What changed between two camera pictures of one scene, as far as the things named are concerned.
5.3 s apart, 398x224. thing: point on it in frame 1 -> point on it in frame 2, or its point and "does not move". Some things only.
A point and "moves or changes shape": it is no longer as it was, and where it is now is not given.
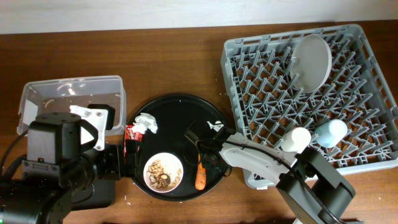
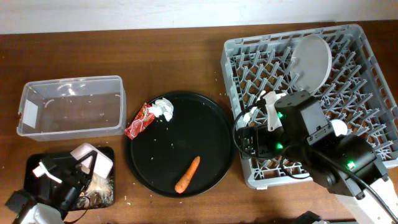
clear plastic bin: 57,96 does not move
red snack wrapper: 130,134 moves or changes shape
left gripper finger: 134,157 -> 94,154
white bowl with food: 163,172 moves or changes shape
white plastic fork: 217,126 -> 247,116
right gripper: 206,162 -> 262,134
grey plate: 310,63 does not move
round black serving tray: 182,158 does not move
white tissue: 144,121 -> 162,107
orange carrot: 201,177 -> 183,182
